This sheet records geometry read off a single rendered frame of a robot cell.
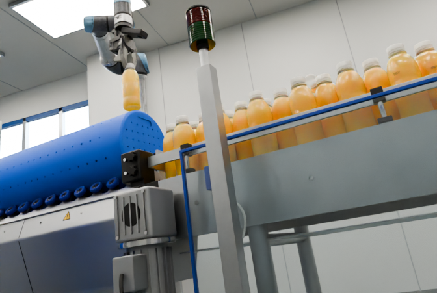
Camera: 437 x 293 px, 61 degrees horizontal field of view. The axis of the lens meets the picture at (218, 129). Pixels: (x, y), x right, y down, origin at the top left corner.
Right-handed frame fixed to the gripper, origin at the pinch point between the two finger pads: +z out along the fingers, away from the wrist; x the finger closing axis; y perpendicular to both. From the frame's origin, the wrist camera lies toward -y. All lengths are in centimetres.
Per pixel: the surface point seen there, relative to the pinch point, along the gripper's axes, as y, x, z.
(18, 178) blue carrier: 46, 13, 38
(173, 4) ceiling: 87, -192, -201
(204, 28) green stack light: -53, 38, 27
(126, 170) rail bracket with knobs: -15, 23, 50
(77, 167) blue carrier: 15.7, 12.2, 40.5
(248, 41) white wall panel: 35, -273, -174
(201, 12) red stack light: -53, 38, 22
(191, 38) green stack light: -49, 38, 28
